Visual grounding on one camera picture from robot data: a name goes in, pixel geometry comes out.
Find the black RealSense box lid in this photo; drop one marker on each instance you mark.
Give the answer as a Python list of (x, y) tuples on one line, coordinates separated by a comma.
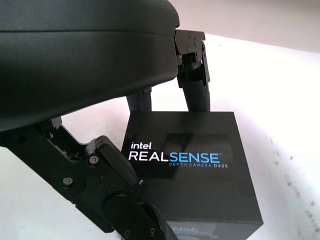
[(190, 162)]

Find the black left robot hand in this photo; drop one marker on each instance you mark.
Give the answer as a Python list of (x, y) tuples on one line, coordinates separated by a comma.
[(75, 62)]

